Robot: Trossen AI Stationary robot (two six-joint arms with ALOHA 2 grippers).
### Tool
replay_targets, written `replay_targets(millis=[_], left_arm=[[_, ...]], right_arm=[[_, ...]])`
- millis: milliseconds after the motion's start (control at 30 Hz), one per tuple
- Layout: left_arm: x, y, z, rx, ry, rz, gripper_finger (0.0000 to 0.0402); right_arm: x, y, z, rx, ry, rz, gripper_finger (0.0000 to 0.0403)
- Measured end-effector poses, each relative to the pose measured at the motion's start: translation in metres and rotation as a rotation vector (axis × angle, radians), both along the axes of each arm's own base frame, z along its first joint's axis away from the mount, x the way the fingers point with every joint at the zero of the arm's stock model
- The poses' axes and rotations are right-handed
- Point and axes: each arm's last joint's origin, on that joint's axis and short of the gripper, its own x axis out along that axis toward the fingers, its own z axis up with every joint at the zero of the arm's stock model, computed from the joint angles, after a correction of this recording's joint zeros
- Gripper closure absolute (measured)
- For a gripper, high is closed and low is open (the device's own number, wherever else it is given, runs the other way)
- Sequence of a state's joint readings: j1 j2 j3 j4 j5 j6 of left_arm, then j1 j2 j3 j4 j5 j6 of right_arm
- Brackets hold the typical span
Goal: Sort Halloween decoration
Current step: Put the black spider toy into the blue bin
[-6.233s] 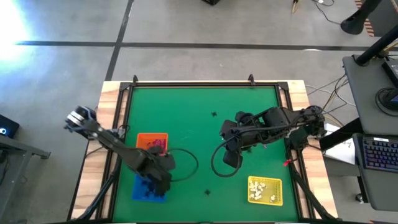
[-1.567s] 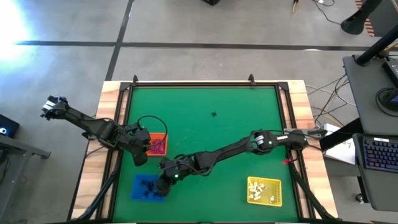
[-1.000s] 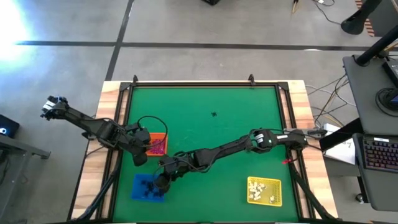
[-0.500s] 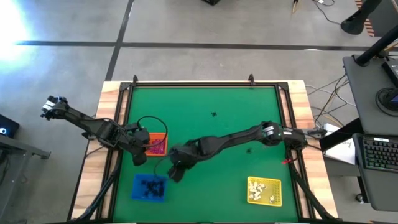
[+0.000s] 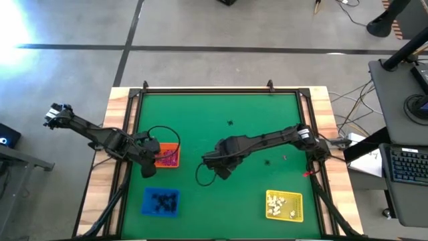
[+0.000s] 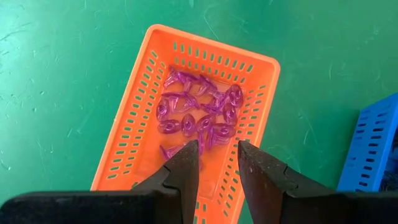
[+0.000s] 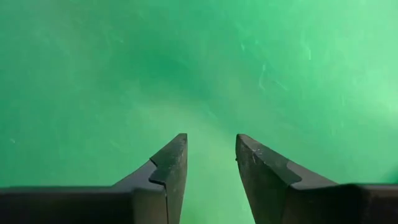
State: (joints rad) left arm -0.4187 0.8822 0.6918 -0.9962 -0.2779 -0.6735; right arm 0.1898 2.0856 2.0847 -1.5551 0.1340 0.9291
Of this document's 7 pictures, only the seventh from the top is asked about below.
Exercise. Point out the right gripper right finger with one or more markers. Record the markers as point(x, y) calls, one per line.
point(264, 186)

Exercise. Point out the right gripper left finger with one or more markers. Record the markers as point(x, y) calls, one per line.
point(164, 186)

